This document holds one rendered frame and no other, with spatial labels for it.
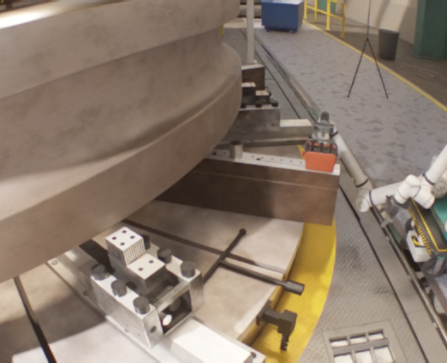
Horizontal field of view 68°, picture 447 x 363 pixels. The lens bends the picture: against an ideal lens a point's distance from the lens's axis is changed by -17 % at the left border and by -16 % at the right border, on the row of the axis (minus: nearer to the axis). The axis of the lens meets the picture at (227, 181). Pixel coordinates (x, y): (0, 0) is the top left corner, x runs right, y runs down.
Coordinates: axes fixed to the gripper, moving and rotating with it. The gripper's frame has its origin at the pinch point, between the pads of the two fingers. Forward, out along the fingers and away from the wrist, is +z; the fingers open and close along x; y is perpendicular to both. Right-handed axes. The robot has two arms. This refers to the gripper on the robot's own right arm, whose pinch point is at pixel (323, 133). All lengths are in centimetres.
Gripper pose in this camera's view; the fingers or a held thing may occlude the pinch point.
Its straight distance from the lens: 240.0
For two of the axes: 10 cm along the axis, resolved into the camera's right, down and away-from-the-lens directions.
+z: -2.7, 5.0, -8.2
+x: -9.6, -1.3, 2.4
